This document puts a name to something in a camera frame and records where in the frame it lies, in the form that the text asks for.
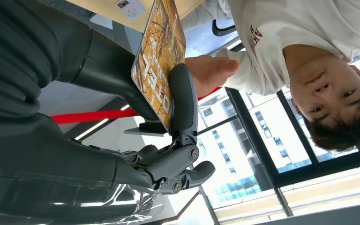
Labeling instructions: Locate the light wooden desk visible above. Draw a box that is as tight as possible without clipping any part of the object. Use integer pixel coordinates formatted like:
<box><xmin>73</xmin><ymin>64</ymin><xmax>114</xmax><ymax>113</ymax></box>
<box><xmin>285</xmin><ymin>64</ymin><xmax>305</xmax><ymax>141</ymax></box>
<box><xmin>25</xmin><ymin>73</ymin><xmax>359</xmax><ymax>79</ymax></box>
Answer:
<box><xmin>64</xmin><ymin>0</ymin><xmax>206</xmax><ymax>34</ymax></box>

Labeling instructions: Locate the black window frame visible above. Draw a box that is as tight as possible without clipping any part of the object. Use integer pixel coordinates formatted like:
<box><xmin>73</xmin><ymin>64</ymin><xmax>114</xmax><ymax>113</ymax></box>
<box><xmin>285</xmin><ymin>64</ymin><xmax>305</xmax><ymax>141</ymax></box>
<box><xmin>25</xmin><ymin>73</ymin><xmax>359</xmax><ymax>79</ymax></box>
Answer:
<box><xmin>195</xmin><ymin>37</ymin><xmax>360</xmax><ymax>225</ymax></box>

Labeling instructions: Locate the black office chair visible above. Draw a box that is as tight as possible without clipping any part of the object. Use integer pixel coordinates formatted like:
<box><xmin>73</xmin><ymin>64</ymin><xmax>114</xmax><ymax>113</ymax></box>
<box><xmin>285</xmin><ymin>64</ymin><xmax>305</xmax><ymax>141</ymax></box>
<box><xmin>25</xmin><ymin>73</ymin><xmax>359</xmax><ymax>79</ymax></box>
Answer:
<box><xmin>211</xmin><ymin>19</ymin><xmax>246</xmax><ymax>53</ymax></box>

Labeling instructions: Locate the person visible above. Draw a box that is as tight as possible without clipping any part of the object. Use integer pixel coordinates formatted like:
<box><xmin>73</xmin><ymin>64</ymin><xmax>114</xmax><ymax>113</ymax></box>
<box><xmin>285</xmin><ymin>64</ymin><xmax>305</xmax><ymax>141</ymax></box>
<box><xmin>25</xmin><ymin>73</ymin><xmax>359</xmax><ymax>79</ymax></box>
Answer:
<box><xmin>181</xmin><ymin>0</ymin><xmax>360</xmax><ymax>153</ymax></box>

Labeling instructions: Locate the clear plastic film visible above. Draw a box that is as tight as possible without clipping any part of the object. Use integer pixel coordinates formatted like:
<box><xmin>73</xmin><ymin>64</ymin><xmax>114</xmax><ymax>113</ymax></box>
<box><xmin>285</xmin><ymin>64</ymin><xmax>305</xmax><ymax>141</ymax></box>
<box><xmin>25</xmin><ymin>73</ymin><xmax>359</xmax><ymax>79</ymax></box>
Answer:
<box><xmin>0</xmin><ymin>171</ymin><xmax>165</xmax><ymax>225</ymax></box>

